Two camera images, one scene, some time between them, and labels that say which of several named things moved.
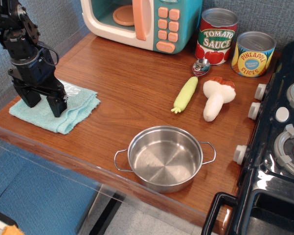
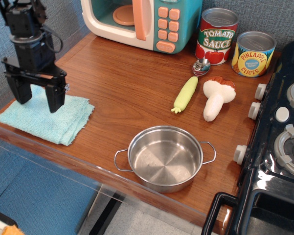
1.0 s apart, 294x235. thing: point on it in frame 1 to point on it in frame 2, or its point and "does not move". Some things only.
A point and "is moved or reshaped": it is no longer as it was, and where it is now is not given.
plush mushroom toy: [219, 91] does not move
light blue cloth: [80, 102] is moved or reshaped
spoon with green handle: [200, 66] does not move
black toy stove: [270, 194] does not move
